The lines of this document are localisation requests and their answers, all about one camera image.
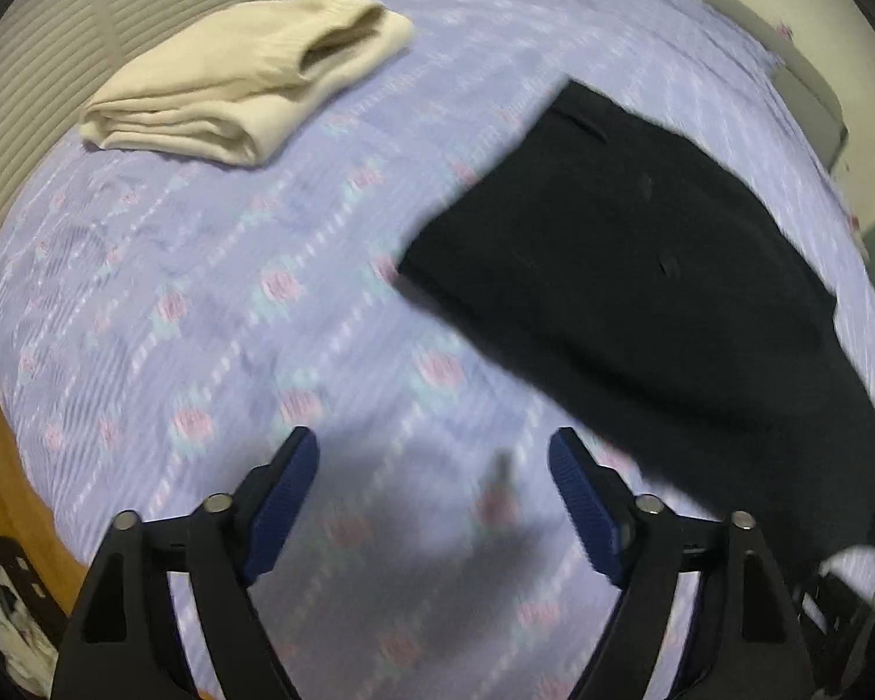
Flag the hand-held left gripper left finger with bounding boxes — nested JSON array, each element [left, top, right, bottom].
[[50, 426, 320, 700]]

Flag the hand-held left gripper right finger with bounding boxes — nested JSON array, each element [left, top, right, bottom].
[[547, 426, 821, 700]]

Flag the black pants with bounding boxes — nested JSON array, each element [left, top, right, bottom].
[[395, 78, 875, 585]]

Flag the cream pants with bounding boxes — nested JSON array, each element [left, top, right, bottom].
[[79, 0, 417, 167]]

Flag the bed with purple floral duvet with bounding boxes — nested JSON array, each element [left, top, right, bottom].
[[0, 0, 875, 700]]

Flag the dark patterned cloth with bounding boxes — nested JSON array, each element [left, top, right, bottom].
[[0, 532, 55, 697]]

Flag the white louvered wardrobe doors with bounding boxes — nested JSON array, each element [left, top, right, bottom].
[[0, 0, 446, 285]]

